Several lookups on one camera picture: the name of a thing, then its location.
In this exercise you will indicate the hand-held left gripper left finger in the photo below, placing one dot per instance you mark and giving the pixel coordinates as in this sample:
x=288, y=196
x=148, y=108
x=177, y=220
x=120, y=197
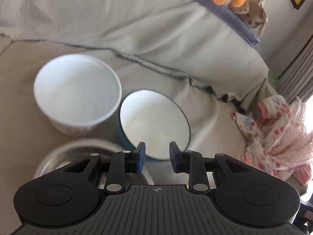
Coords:
x=141, y=157

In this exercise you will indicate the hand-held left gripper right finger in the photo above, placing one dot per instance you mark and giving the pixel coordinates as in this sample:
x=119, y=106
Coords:
x=173, y=157

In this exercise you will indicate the blue enamel bowl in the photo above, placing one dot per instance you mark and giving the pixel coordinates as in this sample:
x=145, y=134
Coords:
x=156, y=122

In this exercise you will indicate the stainless steel bowl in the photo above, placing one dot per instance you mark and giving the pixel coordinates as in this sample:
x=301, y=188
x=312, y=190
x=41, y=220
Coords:
x=73, y=150

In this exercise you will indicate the white paper bowl orange print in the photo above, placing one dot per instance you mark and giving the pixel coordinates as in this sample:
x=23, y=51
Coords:
x=77, y=90

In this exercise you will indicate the white floral cloth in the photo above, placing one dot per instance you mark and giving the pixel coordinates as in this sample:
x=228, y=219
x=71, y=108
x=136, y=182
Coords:
x=245, y=124

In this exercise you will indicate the pink cherry print garment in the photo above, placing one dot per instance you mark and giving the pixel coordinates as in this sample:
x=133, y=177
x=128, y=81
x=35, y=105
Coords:
x=283, y=137

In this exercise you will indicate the green packet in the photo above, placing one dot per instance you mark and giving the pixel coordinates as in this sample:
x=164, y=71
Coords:
x=272, y=77

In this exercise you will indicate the beige sofa cover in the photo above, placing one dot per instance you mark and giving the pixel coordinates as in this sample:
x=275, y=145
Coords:
x=146, y=29

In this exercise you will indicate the purple blue ribbed mat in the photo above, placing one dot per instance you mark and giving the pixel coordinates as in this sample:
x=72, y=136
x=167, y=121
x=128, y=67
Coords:
x=232, y=19

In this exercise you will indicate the grey curtain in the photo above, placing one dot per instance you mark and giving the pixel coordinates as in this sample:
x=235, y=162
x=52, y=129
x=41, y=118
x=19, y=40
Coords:
x=299, y=73

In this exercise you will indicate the beige plush toy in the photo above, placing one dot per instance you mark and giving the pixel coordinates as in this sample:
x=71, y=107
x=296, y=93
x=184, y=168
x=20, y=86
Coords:
x=254, y=13

